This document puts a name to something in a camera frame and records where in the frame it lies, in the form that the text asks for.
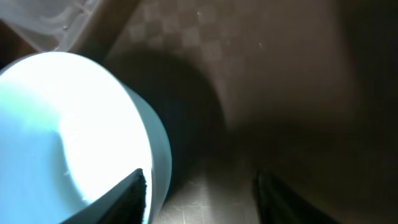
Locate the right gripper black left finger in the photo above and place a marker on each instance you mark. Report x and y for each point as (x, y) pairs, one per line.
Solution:
(123, 204)

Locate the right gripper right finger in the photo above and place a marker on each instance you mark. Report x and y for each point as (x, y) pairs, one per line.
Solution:
(277, 203)

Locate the light blue rice bowl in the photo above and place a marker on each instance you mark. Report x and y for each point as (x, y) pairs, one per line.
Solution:
(70, 132)

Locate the brown serving tray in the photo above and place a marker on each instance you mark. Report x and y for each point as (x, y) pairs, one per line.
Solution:
(304, 90)

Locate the clear plastic bin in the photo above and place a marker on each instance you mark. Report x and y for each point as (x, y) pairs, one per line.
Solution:
(49, 25)

